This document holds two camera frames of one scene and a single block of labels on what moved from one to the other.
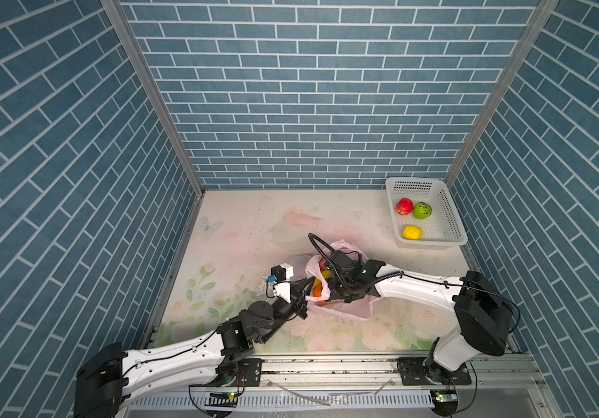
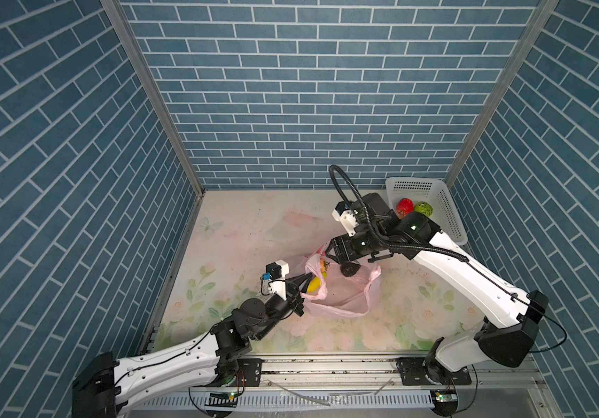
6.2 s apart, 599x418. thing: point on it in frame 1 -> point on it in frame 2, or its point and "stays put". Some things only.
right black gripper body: [339, 290] -> [362, 243]
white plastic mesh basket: [444, 228] stays put
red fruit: [404, 206] stays put
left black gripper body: [277, 313] stays put
